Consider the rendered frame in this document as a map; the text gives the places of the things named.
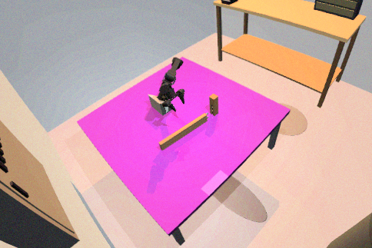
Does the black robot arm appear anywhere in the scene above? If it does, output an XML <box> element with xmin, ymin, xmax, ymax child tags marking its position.
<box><xmin>156</xmin><ymin>57</ymin><xmax>184</xmax><ymax>101</ymax></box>

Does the brown wooden post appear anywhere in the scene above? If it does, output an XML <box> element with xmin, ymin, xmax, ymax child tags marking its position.
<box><xmin>209</xmin><ymin>94</ymin><xmax>219</xmax><ymax>116</ymax></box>

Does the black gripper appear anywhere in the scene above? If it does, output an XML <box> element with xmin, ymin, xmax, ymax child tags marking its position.
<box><xmin>162</xmin><ymin>87</ymin><xmax>185</xmax><ymax>111</ymax></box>

